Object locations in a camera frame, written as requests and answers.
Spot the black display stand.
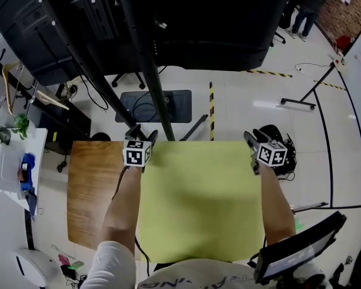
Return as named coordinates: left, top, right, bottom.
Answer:
left=63, top=0, right=194, bottom=141

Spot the wooden table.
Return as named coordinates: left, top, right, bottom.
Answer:
left=66, top=140, right=151, bottom=263

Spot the yellow-green cloth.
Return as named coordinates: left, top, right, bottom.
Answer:
left=137, top=140, right=266, bottom=264

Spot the black screen device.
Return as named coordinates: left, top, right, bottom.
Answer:
left=253, top=210, right=348, bottom=286

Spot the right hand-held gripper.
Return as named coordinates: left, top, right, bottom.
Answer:
left=243, top=128, right=288, bottom=176

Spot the white side table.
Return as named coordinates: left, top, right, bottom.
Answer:
left=0, top=121, right=49, bottom=212

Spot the blue cloth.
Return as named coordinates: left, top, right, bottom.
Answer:
left=19, top=152, right=37, bottom=193

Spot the person's left forearm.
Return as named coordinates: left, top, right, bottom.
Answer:
left=102, top=166, right=143, bottom=252

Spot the white rounded bin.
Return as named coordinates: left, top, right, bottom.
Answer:
left=9, top=249, right=63, bottom=289

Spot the person's right forearm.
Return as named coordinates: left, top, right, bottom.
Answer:
left=258, top=164, right=297, bottom=247

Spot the red box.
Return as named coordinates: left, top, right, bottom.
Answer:
left=335, top=35, right=355, bottom=53

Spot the large black display screen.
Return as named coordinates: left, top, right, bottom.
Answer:
left=0, top=0, right=293, bottom=87

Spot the green potted plant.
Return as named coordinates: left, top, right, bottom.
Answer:
left=13, top=112, right=31, bottom=141

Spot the white clothes hanger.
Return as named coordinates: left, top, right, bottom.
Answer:
left=0, top=61, right=22, bottom=125

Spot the black coat rack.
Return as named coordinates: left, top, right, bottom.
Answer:
left=0, top=48, right=91, bottom=156

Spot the black floor cable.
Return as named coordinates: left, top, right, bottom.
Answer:
left=133, top=235, right=152, bottom=278

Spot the yellow black floor tape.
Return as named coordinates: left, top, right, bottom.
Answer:
left=313, top=79, right=347, bottom=92
left=208, top=81, right=215, bottom=141
left=240, top=69, right=294, bottom=79

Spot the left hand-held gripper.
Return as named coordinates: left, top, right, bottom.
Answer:
left=122, top=124, right=159, bottom=174

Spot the person's white t-shirt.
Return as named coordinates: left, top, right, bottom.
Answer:
left=80, top=241, right=330, bottom=289

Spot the white plastic box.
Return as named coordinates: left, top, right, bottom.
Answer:
left=0, top=150, right=23, bottom=191

